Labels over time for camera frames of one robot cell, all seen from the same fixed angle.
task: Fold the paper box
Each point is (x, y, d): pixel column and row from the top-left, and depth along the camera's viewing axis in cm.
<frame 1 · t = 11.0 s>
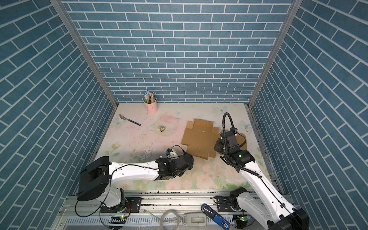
left hand: (193, 162, 80), fingers open
right hand: (217, 141, 80), fingers open
brown cardboard box: (200, 138, 106), on the table
pink pen holder bucket: (152, 108, 114), point 6 cm above the table
metal fork teal handle: (132, 121, 112), on the table
small green white toy block: (161, 127, 104), point 4 cm above the table
pens in bucket: (149, 97, 107), point 16 cm above the table

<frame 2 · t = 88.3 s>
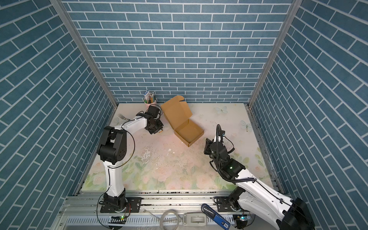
left hand: (162, 127, 102), fingers open
right hand: (206, 138, 80), fingers open
brown cardboard box: (178, 114, 104), point 11 cm above the table
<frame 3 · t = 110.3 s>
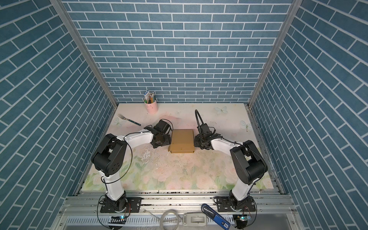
left hand: (166, 142, 97), fingers open
right hand: (194, 141, 95), fingers open
brown cardboard box: (182, 141, 91), point 9 cm above the table
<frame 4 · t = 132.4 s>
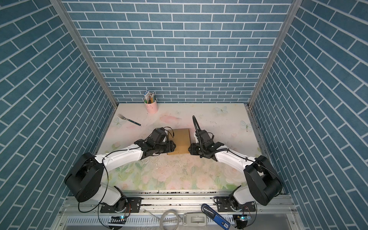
left hand: (173, 146, 88), fingers open
right hand: (188, 148, 87), fingers open
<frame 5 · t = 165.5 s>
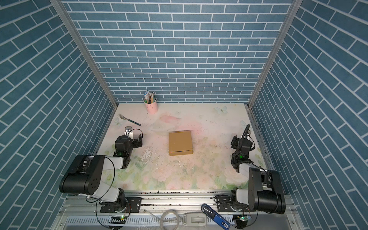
left hand: (133, 134, 94), fingers open
right hand: (241, 135, 90), fingers open
